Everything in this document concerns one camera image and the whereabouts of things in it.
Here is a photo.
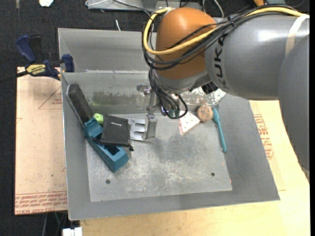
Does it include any brown speckled cookie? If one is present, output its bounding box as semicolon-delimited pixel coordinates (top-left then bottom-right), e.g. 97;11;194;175
196;104;214;123

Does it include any brown cardboard board, red print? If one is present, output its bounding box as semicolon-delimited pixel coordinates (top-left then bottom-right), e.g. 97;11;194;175
14;66;286;216

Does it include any black flat block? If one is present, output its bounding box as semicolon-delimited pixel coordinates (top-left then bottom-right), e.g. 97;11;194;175
65;83;95;128

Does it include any teal plastic hand tool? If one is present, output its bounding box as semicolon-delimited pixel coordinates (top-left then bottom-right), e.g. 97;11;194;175
83;118;130;174

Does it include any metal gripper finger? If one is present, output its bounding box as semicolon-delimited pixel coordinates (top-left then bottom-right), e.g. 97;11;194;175
136;83;151;95
146;114;158;141

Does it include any black fabric pouch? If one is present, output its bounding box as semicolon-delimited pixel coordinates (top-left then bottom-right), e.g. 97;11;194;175
99;114;135;152

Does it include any white triangular dotted pad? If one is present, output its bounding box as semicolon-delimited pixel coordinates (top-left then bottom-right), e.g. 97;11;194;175
178;110;201;136

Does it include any grey metal bin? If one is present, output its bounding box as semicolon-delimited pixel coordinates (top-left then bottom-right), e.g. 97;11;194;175
58;28;281;221

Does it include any teal plastic spoon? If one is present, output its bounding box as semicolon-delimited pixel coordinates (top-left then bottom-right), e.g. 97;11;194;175
212;108;228;154

